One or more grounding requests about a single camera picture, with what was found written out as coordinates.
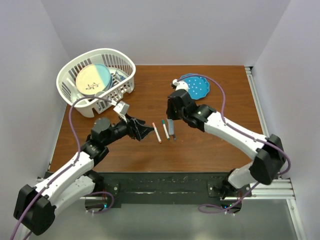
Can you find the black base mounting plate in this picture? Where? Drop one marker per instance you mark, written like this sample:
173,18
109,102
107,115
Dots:
160,188

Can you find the aluminium frame rail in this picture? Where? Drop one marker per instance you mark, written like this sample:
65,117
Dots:
275,202

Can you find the white plastic dish basket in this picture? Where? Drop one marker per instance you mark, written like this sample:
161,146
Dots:
121,68

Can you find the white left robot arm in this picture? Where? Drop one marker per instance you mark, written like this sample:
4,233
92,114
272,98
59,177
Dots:
38,206

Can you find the light blue pen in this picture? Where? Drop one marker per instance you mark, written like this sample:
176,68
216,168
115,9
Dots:
171,130

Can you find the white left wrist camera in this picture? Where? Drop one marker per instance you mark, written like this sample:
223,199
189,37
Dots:
121,108

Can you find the white pen with teal tip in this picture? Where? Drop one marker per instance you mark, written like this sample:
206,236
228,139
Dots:
165,129

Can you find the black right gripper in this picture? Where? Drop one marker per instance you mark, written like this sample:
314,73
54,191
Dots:
169,112

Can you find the blue dotted plate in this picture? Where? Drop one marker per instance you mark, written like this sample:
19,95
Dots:
198,86

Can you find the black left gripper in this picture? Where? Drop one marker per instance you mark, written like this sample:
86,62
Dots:
135,130

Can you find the white cup in basket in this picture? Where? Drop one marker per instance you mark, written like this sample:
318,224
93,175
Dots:
99,94

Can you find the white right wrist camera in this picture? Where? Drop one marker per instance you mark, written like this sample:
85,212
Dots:
179,85

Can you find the white pen with orange tip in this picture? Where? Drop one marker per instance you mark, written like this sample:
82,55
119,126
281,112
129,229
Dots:
156,133

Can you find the cream and blue plate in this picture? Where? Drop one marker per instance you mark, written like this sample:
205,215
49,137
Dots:
93,79

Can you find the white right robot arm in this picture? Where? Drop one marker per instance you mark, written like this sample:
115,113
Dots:
209,120

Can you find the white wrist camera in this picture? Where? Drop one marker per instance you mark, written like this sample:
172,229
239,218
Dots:
179,85
121,108

